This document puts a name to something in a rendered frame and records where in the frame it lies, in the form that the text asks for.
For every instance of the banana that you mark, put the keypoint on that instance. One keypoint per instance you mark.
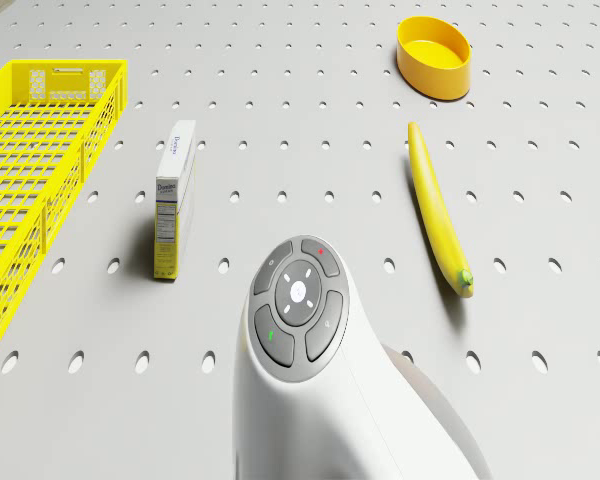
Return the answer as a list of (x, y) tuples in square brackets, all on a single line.
[(437, 210)]

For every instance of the yellow bowl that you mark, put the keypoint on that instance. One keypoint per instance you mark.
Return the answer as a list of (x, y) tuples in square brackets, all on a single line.
[(432, 75)]

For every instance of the white and yellow box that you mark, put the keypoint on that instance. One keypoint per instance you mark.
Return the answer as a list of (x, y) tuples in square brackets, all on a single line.
[(167, 225)]

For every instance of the yellow basket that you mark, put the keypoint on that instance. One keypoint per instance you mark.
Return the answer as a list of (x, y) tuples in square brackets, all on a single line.
[(105, 90)]

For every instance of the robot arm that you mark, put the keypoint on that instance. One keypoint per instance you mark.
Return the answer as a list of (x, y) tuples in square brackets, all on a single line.
[(300, 400)]

